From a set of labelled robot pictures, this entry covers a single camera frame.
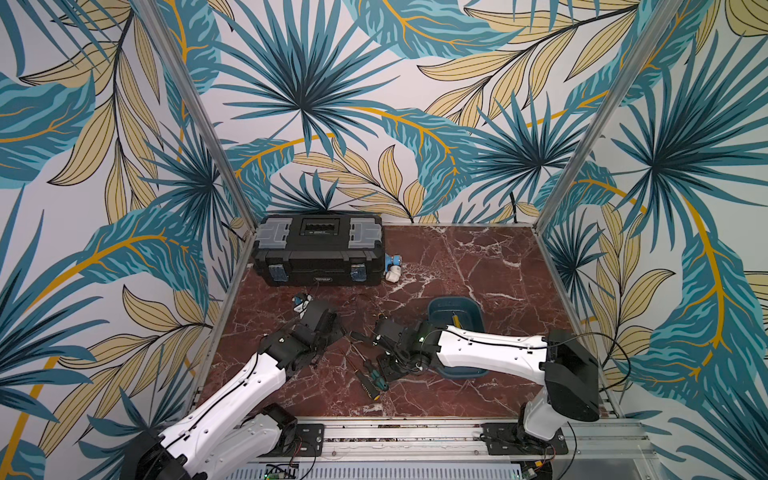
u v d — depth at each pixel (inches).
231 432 17.7
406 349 23.3
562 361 19.3
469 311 37.2
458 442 29.6
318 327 23.3
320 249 36.0
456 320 36.6
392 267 40.9
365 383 31.6
